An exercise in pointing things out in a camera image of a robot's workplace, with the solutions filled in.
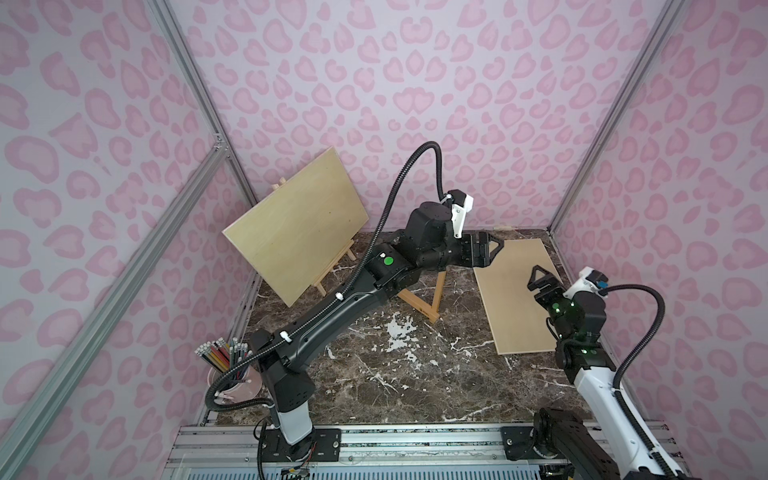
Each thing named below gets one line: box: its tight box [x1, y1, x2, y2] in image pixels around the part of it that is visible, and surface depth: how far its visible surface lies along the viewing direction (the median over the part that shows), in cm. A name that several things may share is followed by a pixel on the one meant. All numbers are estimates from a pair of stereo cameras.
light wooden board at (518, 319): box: [473, 238, 564, 355], surface depth 102 cm
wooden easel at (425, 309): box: [397, 271, 447, 323], surface depth 94 cm
